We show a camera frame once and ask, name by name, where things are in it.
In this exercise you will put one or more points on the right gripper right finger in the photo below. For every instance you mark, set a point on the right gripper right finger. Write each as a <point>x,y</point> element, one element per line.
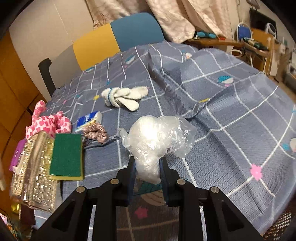
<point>165,179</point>

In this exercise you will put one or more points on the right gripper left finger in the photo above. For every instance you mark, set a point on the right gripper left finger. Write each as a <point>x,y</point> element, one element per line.
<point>131,178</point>

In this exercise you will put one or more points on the clear plastic bag bundle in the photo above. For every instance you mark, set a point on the clear plastic bag bundle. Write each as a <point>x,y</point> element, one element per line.
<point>150,138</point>

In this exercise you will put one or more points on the leopard print scrunchie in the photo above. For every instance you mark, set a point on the leopard print scrunchie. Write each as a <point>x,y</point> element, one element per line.
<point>96,132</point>

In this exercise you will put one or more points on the yellow green scrub sponge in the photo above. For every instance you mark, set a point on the yellow green scrub sponge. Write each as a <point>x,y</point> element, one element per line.
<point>66,162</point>

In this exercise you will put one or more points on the blue tissue packet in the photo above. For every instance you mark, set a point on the blue tissue packet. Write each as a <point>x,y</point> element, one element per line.
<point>88,119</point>

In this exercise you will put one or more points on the white socks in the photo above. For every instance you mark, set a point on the white socks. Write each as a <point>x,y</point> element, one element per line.
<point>126,97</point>

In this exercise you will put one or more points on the grey checked bed sheet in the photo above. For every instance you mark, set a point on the grey checked bed sheet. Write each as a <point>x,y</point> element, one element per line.
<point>218,121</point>

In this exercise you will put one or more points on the pink white plush toy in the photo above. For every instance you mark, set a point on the pink white plush toy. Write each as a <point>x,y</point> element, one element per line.
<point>51,124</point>

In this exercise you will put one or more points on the gold ornate tissue box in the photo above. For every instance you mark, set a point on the gold ornate tissue box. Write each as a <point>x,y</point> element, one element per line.
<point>32,184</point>

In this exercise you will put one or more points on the purple cardboard box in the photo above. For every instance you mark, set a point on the purple cardboard box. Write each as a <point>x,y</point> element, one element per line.
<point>16,155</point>

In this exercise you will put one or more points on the wicker chair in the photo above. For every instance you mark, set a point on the wicker chair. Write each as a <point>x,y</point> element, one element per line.
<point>276,231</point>

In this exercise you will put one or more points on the grey yellow blue headboard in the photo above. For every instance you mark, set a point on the grey yellow blue headboard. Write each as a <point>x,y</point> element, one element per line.
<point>104,42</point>

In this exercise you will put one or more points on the pink patterned curtain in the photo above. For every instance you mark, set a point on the pink patterned curtain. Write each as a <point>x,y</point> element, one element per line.
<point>178,19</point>

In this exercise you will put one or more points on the wooden desk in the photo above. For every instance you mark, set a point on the wooden desk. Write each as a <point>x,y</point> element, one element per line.
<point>259,59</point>

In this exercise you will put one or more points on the blue folding chair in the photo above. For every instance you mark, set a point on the blue folding chair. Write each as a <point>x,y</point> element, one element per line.
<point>243,31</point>

